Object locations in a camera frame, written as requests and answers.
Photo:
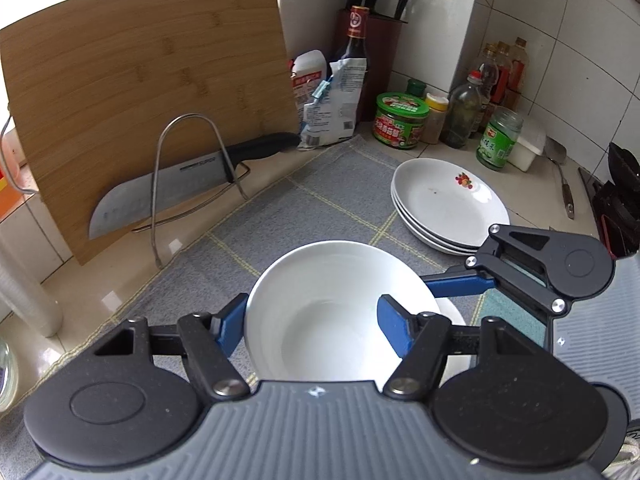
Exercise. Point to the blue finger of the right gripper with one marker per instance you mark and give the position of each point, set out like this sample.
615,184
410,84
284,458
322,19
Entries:
458,282

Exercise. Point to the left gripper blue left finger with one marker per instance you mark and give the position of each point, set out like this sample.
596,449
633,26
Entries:
208,340

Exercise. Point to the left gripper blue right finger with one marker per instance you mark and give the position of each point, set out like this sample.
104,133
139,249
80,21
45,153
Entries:
421,341

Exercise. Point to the small white bowl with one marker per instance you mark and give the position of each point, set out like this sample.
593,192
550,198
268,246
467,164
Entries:
456,362

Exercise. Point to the white fruit-print plate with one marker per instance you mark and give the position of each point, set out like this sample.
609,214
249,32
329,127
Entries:
445,206

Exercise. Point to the large white floral bowl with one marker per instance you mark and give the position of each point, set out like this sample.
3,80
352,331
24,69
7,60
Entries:
311,316

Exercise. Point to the teal towel with label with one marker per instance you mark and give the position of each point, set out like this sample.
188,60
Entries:
495,303

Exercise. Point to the white plastic box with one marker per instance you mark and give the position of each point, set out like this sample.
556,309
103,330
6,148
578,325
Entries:
529,146

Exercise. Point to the green label glass jar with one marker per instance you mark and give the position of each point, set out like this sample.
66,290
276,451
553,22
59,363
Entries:
498,139

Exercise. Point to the grey checked dish mat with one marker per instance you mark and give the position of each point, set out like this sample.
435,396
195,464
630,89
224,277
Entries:
202,261

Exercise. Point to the steel santoku knife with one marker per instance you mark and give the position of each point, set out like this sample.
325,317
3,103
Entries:
132,201

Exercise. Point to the yellow lid spice jar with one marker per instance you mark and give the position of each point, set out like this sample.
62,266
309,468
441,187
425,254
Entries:
435,119

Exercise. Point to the clear oil glass bottle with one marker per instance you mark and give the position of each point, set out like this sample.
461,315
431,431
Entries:
464,104

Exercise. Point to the green lid sauce jar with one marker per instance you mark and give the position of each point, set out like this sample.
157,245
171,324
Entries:
399,120

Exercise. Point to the white clipped food bag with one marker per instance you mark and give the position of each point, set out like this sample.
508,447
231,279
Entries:
330,117

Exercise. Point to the glass storage jar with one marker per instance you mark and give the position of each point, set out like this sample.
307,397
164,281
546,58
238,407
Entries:
8,376

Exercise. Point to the dark soy sauce bottle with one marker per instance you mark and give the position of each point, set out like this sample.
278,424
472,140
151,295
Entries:
355,45

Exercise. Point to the red white seasoning bag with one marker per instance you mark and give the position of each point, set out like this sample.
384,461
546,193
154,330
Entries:
307,71

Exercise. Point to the dark knife block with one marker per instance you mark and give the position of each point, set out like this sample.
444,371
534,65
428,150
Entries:
381,42

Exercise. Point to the bamboo cutting board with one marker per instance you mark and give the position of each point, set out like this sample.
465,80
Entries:
102,90

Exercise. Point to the metal spatula wooden handle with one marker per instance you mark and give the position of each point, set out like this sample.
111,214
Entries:
556,153

